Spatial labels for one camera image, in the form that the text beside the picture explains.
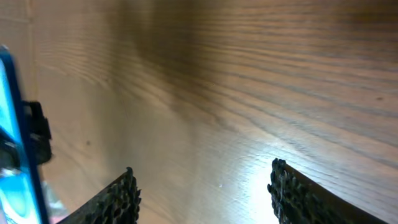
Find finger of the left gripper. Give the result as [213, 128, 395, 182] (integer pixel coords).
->
[23, 101, 52, 165]
[1, 128, 21, 169]

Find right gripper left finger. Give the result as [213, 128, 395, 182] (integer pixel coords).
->
[59, 167, 141, 224]

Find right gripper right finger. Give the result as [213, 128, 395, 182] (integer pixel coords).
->
[267, 158, 386, 224]

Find blue Samsung Galaxy smartphone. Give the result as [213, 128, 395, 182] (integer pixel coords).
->
[1, 46, 50, 224]

